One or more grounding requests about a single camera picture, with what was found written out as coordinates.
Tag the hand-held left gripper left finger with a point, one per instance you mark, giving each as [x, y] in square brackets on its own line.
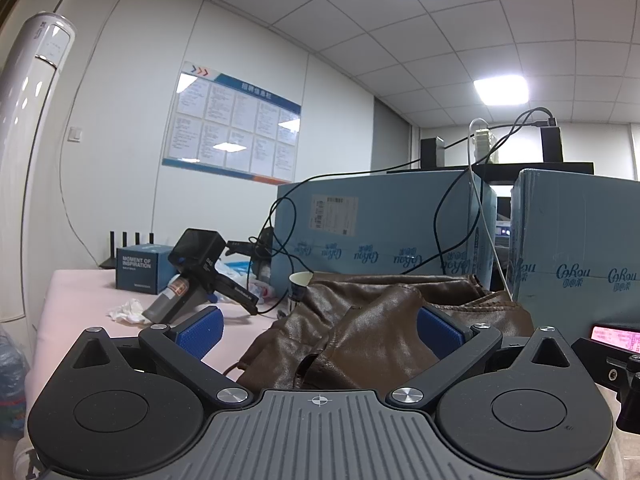
[202, 332]

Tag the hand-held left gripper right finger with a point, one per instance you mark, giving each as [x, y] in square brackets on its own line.
[440, 332]

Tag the brown leather jacket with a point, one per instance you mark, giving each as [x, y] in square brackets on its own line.
[380, 340]

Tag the white and blue plastic bags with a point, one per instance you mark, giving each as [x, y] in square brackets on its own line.
[257, 290]

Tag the crumpled white tissue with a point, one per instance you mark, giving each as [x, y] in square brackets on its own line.
[127, 310]

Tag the small blue printed box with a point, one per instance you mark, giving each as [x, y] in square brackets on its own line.
[137, 267]

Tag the black clamp device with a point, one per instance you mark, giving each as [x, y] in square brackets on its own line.
[262, 255]

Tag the paper cup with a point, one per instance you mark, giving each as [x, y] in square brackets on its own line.
[299, 285]

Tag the black router with antennas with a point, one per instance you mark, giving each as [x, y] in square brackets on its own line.
[106, 264]

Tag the light blue cardboard box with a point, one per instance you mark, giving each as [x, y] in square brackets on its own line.
[575, 230]
[390, 220]

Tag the black upright box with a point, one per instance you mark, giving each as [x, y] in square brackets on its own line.
[432, 152]

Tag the white plastic device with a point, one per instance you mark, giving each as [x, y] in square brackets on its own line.
[482, 147]

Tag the black shelf board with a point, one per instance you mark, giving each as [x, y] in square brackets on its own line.
[540, 169]

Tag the clear water bottle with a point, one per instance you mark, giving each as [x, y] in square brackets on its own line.
[10, 385]

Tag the black power adapter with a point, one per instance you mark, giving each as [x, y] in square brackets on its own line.
[550, 142]

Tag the white standing air conditioner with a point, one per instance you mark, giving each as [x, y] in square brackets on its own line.
[30, 160]

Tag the ceiling light panel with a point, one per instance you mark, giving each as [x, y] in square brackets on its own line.
[500, 92]

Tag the wall notice board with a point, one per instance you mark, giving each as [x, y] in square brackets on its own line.
[230, 125]

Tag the white wall switch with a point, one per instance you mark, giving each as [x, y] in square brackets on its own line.
[75, 134]

